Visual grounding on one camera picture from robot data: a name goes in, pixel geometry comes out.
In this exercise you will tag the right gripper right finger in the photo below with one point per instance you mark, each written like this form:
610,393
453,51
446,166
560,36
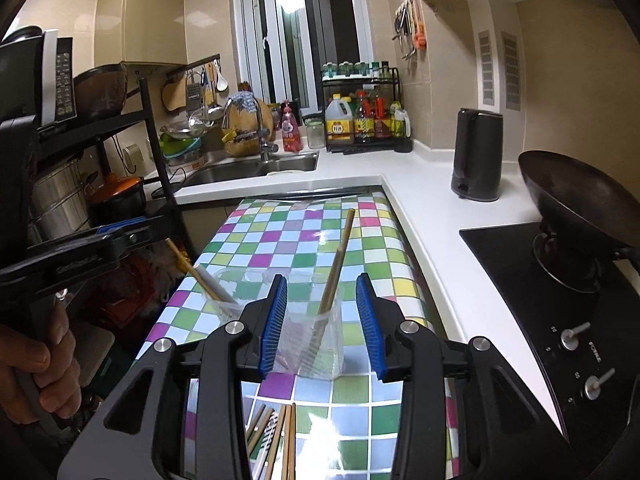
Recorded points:
503,431

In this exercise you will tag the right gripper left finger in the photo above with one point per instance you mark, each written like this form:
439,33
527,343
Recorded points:
138,431

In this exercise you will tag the wooden chopstick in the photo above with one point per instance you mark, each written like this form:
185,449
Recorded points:
212,289
293,443
285,444
329,292
273,450

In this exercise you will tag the chrome kitchen faucet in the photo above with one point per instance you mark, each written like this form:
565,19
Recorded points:
247,127

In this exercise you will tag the person's left hand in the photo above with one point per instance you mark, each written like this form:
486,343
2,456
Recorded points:
55,369

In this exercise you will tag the stainless steel stock pot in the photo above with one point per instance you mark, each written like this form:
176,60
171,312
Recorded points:
58,206

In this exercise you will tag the orange lidded pot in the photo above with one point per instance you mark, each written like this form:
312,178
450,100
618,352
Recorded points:
117,200

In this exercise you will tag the black gas stove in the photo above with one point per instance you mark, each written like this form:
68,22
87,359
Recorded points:
587,345

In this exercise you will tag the checkered colourful table mat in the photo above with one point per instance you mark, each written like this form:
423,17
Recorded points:
346,427

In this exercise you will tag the brown bowl on shelf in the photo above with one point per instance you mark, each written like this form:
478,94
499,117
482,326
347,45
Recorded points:
101,92

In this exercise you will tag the microwave oven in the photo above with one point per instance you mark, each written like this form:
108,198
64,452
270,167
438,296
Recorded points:
37,76

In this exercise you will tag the clear plastic measuring cup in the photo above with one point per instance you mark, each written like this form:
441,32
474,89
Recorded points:
295,324

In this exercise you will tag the steel sink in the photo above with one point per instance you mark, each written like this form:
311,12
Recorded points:
250,168

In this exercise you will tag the black electric kettle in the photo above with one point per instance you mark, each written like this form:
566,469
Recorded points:
478,155

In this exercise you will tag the red dish soap bottle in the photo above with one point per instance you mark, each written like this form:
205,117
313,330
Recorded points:
292,142

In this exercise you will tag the glass jar by sink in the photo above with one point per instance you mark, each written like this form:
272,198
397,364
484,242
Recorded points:
316,132

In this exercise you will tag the yellow label oil jug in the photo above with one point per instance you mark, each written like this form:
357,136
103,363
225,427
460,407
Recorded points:
339,122

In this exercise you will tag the black spice rack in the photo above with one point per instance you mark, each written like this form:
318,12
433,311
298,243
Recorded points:
381,122

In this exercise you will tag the black wok orange handle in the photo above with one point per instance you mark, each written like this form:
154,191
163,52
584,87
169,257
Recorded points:
581,202

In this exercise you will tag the hanging utensils on wall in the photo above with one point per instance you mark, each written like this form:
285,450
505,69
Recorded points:
409,29

